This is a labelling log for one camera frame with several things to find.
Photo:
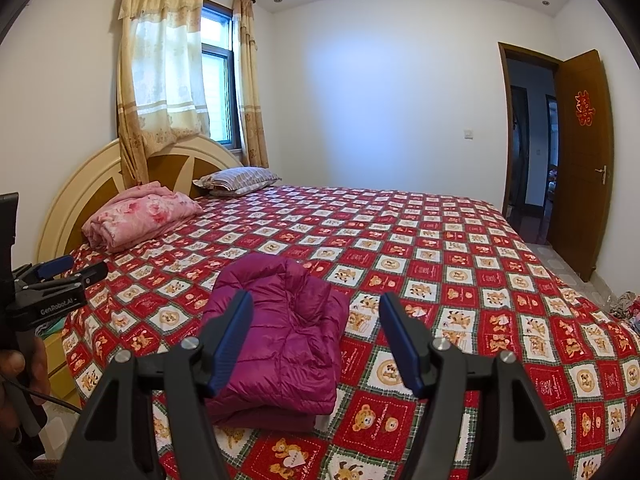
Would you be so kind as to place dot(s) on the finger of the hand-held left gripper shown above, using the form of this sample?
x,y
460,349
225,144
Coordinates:
x,y
55,265
92,272

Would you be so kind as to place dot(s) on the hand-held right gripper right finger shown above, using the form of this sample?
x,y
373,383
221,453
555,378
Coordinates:
x,y
402,345

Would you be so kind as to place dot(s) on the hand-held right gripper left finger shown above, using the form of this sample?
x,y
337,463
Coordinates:
x,y
232,345

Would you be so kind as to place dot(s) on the magenta puffer jacket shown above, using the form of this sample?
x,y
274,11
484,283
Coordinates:
x,y
290,320

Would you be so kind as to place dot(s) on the pile of clothes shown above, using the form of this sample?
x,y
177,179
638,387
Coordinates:
x,y
625,305

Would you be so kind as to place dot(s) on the person's left hand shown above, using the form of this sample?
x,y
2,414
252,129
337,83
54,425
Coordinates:
x,y
12,365

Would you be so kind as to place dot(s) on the yellow nightstand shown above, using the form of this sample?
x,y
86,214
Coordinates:
x,y
62,370

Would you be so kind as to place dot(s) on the pink floral folded quilt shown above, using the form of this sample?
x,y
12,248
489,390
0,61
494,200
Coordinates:
x,y
140,215

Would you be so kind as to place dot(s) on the cream wooden headboard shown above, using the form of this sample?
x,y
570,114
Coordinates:
x,y
75,185

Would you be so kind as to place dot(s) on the red checked bear blanket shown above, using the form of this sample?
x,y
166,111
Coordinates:
x,y
450,260

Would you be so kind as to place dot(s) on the beige patterned curtain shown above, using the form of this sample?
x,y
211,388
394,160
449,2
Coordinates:
x,y
127,125
250,100

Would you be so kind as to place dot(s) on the striped pillow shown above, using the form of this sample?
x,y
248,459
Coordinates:
x,y
240,180

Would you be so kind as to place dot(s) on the white sheer curtain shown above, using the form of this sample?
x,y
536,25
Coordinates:
x,y
165,75

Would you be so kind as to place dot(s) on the window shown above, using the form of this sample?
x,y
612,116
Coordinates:
x,y
217,90

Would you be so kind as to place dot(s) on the brown wooden door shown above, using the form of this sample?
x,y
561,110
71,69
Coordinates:
x,y
575,200

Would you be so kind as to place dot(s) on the red paper door decoration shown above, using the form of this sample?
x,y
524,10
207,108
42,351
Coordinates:
x,y
583,107

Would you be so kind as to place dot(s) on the brown door frame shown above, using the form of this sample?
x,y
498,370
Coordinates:
x,y
505,135

